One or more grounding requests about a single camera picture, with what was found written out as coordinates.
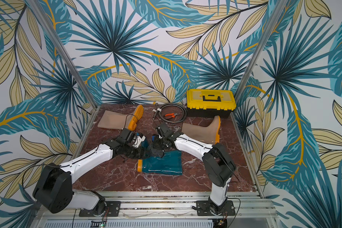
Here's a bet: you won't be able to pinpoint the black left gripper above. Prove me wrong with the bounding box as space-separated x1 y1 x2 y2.
123 143 151 160

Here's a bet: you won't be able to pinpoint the teal rubber boot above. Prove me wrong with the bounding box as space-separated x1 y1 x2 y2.
137 151 182 175

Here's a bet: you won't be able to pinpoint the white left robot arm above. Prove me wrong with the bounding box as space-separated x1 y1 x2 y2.
32 138 148 216

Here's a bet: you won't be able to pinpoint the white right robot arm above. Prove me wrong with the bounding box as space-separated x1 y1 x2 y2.
147 123 236 207

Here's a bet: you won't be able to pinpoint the beige rubber boot left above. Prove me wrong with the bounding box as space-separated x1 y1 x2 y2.
97 104 144 131

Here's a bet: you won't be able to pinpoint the beige rubber boot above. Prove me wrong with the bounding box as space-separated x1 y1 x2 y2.
97 104 144 131
181 116 221 144

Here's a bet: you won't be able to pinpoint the beige rubber boot right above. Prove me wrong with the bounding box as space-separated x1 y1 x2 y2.
181 116 221 144

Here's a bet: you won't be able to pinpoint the yellow and black toolbox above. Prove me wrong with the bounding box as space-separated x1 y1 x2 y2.
187 89 237 118

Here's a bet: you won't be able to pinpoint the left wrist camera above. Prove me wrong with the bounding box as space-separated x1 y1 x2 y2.
116 128 148 148

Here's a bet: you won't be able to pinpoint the red handled pliers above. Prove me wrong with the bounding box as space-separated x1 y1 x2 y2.
164 113 180 120

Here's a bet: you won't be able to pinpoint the coiled black cable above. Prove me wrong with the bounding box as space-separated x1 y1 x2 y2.
151 102 188 124

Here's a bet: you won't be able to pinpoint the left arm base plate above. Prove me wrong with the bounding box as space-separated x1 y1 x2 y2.
79 201 121 217

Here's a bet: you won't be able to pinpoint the aluminium mounting rail frame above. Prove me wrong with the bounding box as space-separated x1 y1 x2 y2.
31 192 283 228

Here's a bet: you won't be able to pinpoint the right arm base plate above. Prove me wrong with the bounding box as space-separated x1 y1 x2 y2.
192 200 236 216

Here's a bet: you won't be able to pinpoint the left aluminium corner post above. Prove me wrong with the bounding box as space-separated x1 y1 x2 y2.
27 0 97 109

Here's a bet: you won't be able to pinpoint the aluminium corner post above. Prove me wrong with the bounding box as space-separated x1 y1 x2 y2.
27 0 97 109
233 0 290 99

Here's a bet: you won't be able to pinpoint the right aluminium corner post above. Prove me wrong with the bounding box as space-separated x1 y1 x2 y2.
233 0 290 99

